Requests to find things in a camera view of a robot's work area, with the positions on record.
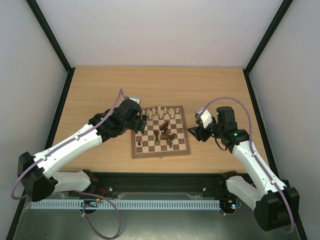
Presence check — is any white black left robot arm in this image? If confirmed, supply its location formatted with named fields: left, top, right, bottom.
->
left=17, top=97, right=147, bottom=202

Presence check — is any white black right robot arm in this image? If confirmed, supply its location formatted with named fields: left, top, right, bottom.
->
left=188, top=106, right=300, bottom=231

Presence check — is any black frame post left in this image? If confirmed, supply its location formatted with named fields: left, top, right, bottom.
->
left=26, top=0, right=75, bottom=73

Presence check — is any pile of dark chess pieces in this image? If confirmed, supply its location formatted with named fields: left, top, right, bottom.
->
left=153, top=121, right=176, bottom=148

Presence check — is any light blue slotted cable duct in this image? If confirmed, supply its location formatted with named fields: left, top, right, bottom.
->
left=30, top=199, right=220, bottom=211

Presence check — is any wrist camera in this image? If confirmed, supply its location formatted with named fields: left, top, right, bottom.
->
left=129, top=96, right=141, bottom=104
left=195, top=106, right=213, bottom=129

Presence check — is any black frame post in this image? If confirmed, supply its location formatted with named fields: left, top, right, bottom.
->
left=26, top=0, right=75, bottom=73
left=243, top=0, right=295, bottom=75

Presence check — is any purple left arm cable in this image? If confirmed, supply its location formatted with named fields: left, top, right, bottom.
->
left=10, top=88, right=128, bottom=201

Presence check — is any row of light chess pieces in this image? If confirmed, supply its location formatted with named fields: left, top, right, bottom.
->
left=142, top=105, right=183, bottom=120

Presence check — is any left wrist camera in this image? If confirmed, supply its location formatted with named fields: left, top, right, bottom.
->
left=129, top=96, right=141, bottom=104

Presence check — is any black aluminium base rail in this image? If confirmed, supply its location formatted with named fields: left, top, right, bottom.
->
left=69, top=171, right=253, bottom=198

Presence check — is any black frame post right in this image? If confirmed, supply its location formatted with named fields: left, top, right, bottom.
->
left=243, top=0, right=295, bottom=75

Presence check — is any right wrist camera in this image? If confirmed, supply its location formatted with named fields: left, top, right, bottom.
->
left=195, top=106, right=213, bottom=129

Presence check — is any wooden chess board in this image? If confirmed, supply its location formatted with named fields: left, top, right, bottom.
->
left=131, top=105, right=191, bottom=159

